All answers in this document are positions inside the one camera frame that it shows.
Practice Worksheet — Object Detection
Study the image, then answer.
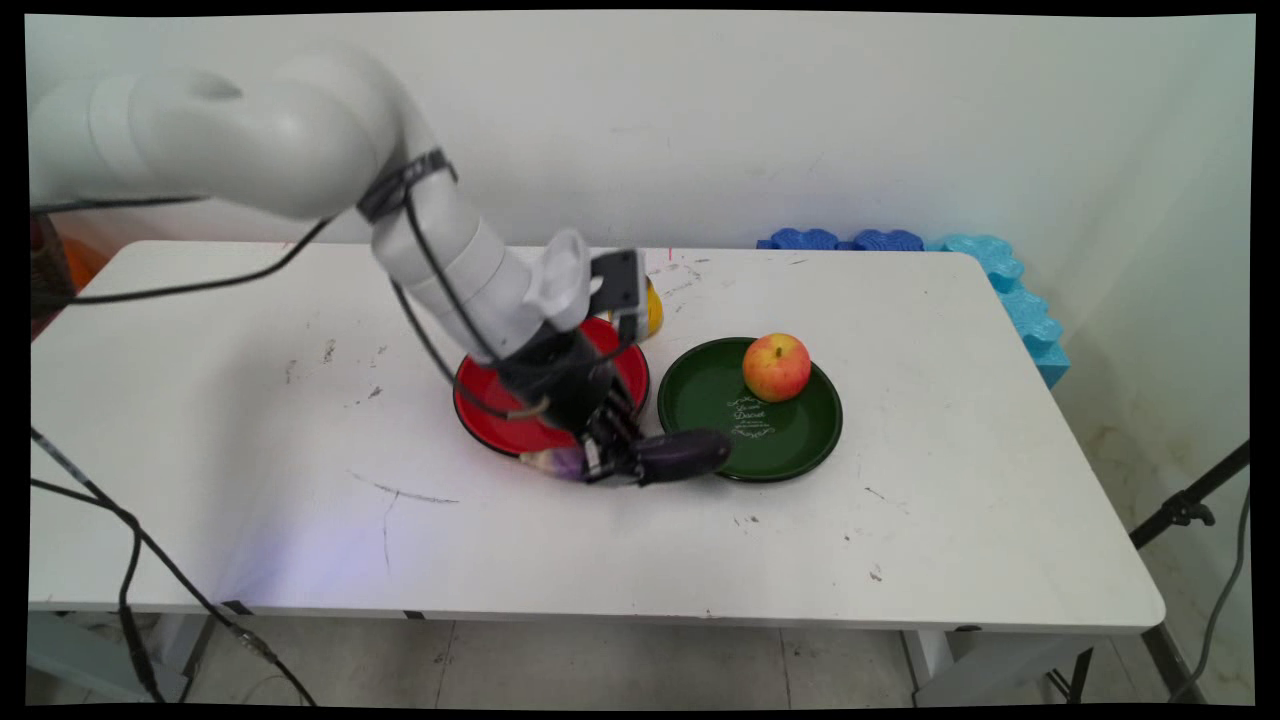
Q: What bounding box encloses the black camera cable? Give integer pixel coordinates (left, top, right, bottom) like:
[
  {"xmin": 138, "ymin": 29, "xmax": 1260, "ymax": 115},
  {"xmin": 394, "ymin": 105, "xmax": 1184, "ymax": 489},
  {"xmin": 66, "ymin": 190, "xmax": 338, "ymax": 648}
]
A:
[{"xmin": 30, "ymin": 188, "xmax": 641, "ymax": 373}]

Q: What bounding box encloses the red round plate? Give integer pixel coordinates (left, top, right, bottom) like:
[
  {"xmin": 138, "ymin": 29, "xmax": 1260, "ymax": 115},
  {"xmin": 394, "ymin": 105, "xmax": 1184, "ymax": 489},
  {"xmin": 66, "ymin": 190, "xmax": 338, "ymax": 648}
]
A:
[{"xmin": 453, "ymin": 315, "xmax": 651, "ymax": 460}]

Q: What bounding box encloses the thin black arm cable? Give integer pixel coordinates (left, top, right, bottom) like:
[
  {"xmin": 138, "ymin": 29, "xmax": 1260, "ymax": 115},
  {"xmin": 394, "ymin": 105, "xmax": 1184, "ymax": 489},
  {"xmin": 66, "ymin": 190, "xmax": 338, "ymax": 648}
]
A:
[{"xmin": 30, "ymin": 195, "xmax": 209, "ymax": 215}]

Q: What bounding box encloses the orange object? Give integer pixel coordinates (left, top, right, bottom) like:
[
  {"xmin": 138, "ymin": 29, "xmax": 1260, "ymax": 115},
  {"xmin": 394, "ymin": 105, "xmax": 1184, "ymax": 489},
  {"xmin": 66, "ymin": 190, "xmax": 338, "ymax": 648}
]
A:
[{"xmin": 62, "ymin": 235, "xmax": 110, "ymax": 292}]

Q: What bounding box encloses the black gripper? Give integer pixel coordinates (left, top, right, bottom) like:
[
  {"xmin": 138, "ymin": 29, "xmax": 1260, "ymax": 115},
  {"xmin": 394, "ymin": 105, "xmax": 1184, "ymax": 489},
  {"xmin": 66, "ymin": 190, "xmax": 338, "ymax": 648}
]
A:
[{"xmin": 497, "ymin": 329, "xmax": 652, "ymax": 487}]

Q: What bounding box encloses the light blue foam mat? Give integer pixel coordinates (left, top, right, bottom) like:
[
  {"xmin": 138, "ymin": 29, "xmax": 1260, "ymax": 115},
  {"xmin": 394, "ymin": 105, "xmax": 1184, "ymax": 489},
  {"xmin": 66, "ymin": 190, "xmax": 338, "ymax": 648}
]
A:
[{"xmin": 924, "ymin": 233, "xmax": 1071, "ymax": 389}]

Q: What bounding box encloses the dark brown object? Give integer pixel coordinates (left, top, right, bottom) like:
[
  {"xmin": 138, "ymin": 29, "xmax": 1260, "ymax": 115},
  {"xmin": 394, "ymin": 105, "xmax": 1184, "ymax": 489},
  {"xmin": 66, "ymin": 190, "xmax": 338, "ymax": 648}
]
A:
[{"xmin": 28, "ymin": 215, "xmax": 77, "ymax": 339}]

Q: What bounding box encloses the red yellow apple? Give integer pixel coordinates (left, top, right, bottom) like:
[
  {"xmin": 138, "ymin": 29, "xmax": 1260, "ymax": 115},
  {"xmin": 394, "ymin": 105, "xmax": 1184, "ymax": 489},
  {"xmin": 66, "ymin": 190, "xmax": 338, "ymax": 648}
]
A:
[{"xmin": 742, "ymin": 333, "xmax": 812, "ymax": 403}]

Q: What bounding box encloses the dark blue foam piece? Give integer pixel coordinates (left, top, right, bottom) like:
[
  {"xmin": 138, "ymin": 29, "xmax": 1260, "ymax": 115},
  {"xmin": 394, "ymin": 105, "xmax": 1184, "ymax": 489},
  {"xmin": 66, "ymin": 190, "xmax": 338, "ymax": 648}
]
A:
[
  {"xmin": 757, "ymin": 228, "xmax": 842, "ymax": 252},
  {"xmin": 848, "ymin": 229, "xmax": 925, "ymax": 253}
]

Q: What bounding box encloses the black cable strap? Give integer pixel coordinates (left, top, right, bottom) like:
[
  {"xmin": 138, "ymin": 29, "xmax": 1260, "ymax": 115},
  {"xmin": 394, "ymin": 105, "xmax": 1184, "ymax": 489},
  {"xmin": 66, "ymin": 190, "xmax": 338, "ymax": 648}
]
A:
[{"xmin": 356, "ymin": 148, "xmax": 459, "ymax": 224}]

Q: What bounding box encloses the grey hanging cable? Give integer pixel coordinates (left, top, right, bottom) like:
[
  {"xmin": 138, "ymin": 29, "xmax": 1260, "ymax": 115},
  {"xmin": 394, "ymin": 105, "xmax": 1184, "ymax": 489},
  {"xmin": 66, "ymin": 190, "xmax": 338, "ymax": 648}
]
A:
[{"xmin": 1168, "ymin": 485, "xmax": 1252, "ymax": 703}]

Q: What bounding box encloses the black tripod stand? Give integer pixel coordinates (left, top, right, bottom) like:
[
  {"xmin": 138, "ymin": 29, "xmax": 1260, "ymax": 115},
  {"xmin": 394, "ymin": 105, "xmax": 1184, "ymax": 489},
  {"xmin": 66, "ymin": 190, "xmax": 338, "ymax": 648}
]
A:
[{"xmin": 1129, "ymin": 440, "xmax": 1252, "ymax": 550}]

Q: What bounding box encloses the white table leg frame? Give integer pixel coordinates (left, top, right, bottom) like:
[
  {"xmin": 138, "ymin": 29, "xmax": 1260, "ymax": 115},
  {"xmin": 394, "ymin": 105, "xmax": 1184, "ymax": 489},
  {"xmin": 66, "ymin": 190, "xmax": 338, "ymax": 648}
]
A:
[{"xmin": 900, "ymin": 628, "xmax": 1097, "ymax": 707}]

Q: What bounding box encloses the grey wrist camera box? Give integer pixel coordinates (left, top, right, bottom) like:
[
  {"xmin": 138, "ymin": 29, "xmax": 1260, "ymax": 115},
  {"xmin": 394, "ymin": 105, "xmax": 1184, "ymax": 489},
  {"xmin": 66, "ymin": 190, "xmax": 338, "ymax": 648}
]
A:
[{"xmin": 590, "ymin": 248, "xmax": 652, "ymax": 347}]

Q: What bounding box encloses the dark green round plate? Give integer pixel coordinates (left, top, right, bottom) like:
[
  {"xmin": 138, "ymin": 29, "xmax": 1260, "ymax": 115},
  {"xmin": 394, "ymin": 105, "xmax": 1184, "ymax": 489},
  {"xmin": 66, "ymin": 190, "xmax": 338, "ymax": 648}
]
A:
[{"xmin": 657, "ymin": 337, "xmax": 843, "ymax": 483}]

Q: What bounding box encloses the grey table leg frame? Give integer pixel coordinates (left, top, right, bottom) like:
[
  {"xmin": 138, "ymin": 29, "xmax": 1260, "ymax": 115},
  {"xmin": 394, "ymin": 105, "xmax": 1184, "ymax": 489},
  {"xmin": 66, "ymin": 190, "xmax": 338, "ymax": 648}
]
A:
[{"xmin": 28, "ymin": 610, "xmax": 213, "ymax": 704}]

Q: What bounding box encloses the purple eggplant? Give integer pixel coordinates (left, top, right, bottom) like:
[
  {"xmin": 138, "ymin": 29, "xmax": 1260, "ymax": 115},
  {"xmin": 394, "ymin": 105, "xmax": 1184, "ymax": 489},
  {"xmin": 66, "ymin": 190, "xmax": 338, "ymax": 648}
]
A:
[{"xmin": 519, "ymin": 429, "xmax": 734, "ymax": 489}]

